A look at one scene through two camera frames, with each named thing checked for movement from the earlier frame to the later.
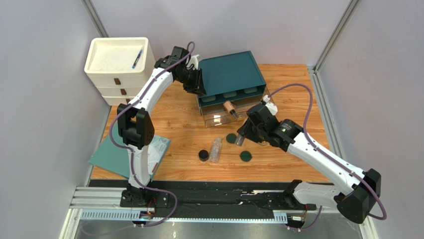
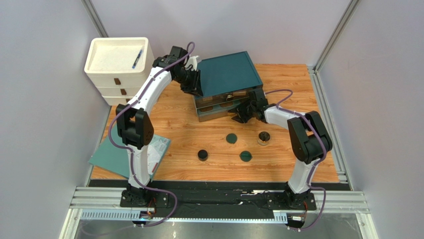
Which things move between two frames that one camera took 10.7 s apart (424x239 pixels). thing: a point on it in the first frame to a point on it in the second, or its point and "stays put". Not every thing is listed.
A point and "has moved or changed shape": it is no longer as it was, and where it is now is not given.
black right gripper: x=251 y=129 to x=244 y=111
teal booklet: x=108 y=155 stays put
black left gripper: x=196 y=89 stays put
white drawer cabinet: x=119 y=66 stays put
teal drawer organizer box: x=230 y=78 has moved or changed shape
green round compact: x=231 y=138 stays put
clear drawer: x=213 y=112 has moved or changed shape
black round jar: x=203 y=155 stays put
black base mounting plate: x=195 y=199 stays put
